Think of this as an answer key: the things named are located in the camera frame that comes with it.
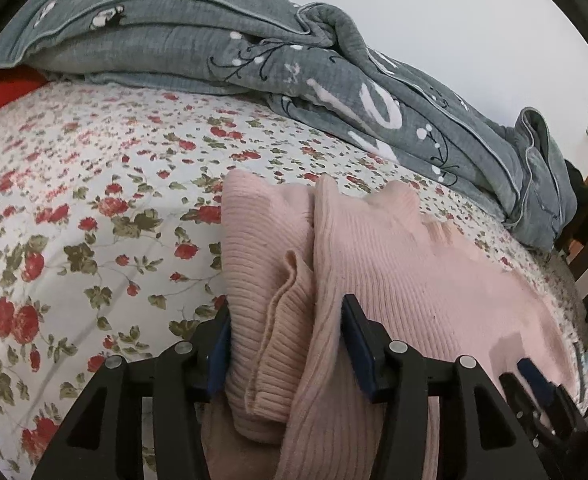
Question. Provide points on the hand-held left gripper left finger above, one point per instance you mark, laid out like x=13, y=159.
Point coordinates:
x=220, y=355

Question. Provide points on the floral bedsheet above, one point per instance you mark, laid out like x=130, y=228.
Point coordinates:
x=99, y=160

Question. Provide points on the red pillow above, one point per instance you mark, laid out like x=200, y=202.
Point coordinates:
x=4, y=90

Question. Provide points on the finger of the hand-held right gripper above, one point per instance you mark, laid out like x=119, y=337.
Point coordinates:
x=524, y=400
x=536, y=381

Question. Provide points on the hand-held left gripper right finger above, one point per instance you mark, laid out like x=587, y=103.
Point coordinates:
x=361, y=360

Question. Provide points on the grey floral quilt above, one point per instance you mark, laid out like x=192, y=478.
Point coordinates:
x=174, y=35

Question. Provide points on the black cloth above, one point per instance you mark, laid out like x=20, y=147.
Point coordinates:
x=578, y=185

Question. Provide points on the pink knit sweater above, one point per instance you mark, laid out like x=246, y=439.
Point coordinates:
x=399, y=260

